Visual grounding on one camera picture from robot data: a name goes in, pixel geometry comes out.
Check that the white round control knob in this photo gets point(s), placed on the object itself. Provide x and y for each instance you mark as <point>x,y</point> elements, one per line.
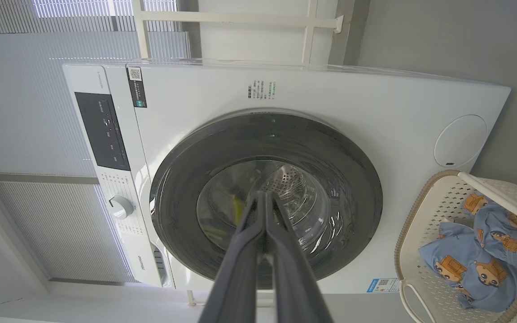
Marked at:
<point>120,207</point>

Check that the blue cartoon print garment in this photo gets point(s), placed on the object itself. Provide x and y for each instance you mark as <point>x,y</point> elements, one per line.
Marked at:
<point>498,224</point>
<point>460,251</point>

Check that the dark washing machine door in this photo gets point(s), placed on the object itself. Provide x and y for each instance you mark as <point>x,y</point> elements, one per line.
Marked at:
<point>182,179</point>

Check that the black washing machine display panel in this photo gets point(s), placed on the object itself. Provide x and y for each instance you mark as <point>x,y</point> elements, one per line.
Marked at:
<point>103,130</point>

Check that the blue energy label sticker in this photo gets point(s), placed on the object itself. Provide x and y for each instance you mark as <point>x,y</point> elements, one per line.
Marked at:
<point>382,285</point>

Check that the cream perforated laundry basket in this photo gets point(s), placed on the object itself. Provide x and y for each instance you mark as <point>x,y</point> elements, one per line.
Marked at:
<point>438,291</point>

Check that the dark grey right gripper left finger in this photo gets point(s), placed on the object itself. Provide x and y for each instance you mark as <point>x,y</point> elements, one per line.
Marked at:
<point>236,278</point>

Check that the black QR code sticker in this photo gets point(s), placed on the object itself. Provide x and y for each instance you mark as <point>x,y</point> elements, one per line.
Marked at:
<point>136,87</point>

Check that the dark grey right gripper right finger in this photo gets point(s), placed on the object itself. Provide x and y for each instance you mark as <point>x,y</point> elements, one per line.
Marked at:
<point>294,278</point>

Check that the round white filter cover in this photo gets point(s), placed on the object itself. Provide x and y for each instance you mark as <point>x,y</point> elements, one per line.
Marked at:
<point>460,141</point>

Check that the white metal railing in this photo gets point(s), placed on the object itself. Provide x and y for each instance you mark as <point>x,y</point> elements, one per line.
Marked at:
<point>240,18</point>

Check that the white front-load washing machine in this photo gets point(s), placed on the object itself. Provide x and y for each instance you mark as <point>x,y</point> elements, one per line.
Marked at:
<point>352,103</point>

